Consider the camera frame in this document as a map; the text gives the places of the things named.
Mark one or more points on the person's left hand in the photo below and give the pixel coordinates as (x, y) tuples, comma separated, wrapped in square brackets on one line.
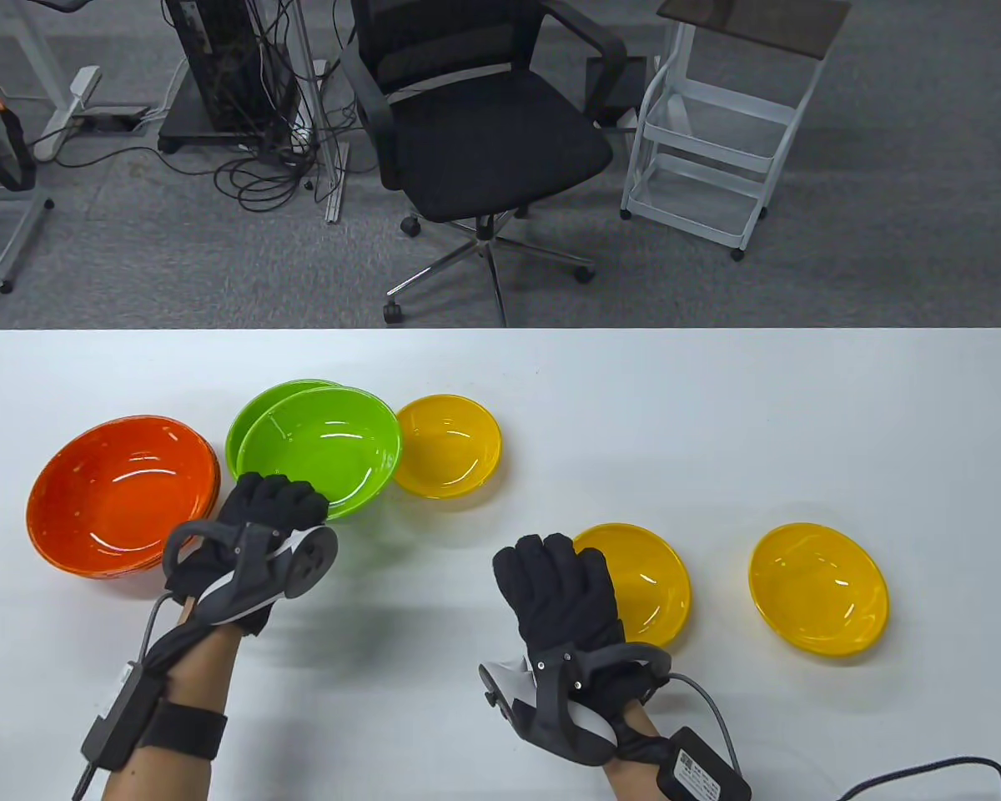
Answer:
[(267, 501)]

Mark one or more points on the person's right hand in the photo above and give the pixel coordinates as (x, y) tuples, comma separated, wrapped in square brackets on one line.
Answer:
[(563, 592)]

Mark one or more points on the orange bowl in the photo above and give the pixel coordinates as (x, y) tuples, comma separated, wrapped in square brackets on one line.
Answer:
[(204, 501), (125, 501), (133, 572)]

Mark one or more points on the green bowl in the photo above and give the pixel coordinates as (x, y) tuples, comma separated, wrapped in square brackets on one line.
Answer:
[(325, 450), (250, 413)]

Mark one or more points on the yellow bowl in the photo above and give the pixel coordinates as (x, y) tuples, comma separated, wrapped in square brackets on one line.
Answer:
[(450, 446), (651, 584), (817, 588)]

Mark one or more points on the person's right forearm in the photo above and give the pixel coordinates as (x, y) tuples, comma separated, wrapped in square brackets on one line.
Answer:
[(634, 784)]

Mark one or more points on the person's left forearm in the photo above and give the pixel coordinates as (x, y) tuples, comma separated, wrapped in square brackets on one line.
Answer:
[(183, 684)]

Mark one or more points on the black hand tracker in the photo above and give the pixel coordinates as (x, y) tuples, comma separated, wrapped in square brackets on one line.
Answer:
[(509, 692), (313, 563)]

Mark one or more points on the black battery box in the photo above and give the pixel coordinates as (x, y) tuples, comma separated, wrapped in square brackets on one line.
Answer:
[(701, 772), (121, 722)]

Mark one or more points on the white wheeled stand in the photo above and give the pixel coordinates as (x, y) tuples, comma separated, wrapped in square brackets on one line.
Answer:
[(25, 219)]

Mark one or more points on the black stand base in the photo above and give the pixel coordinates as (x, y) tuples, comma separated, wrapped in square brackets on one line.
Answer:
[(188, 125)]

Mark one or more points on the black power strip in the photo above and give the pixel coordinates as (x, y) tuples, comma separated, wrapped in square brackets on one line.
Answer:
[(113, 121)]

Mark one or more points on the black office chair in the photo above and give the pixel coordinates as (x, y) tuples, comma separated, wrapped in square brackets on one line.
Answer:
[(492, 142)]

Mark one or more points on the white desk leg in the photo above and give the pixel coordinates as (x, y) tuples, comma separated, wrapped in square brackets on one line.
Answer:
[(67, 113)]

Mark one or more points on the black computer tower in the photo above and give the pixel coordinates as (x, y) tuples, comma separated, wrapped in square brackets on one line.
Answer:
[(217, 58)]

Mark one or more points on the white rolling cart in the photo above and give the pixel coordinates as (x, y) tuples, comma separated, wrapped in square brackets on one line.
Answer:
[(701, 167)]

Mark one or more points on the aluminium frame post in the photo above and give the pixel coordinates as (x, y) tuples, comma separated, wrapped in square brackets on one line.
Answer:
[(331, 167)]

